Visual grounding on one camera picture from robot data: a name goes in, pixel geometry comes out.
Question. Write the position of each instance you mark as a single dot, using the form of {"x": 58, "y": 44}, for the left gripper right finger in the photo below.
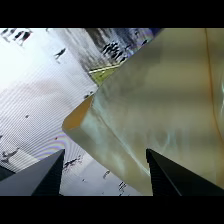
{"x": 173, "y": 180}

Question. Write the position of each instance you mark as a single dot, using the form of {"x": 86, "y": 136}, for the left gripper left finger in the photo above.
{"x": 40, "y": 178}

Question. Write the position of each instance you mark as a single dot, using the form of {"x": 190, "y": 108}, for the pale yellow shirt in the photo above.
{"x": 156, "y": 100}

